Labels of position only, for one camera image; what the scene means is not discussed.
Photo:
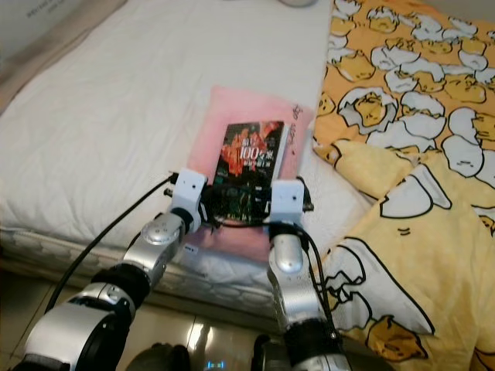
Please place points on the yellow cartoon print duvet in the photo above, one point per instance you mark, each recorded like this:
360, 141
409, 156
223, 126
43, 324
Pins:
433, 270

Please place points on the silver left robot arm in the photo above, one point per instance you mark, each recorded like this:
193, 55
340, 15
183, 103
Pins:
100, 309

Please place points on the beige plush toy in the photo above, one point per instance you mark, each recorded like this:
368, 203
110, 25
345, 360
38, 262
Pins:
298, 3

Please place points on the white quilted bed pad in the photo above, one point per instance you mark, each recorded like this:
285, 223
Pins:
139, 100

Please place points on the dark red cover book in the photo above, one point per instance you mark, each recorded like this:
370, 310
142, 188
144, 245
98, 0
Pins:
251, 158

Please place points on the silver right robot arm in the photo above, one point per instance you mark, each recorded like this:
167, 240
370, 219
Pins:
294, 270

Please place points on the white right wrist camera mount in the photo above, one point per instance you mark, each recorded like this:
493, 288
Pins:
288, 202

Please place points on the black right robot leg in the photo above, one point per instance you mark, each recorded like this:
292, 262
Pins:
269, 357

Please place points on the black left robot leg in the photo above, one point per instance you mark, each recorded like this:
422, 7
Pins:
162, 359

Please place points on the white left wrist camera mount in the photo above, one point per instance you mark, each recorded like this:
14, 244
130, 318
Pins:
189, 192

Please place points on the pink pillow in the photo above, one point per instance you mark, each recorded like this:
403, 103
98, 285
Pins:
236, 104

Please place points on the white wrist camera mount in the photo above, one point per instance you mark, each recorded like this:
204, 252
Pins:
288, 202
189, 192

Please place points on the black robot leg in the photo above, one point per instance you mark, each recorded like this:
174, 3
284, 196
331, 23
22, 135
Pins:
162, 359
269, 357

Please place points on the grey quilted mattress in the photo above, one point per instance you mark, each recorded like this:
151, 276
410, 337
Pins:
62, 255

